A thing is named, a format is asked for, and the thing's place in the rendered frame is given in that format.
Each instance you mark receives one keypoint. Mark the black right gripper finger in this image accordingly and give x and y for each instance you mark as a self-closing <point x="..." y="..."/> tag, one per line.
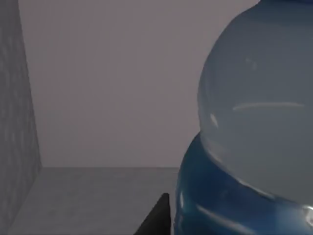
<point x="160" y="218"/>

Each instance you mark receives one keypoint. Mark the clear bottle with blue label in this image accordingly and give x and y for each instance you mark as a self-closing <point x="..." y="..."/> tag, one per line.
<point x="249" y="137"/>

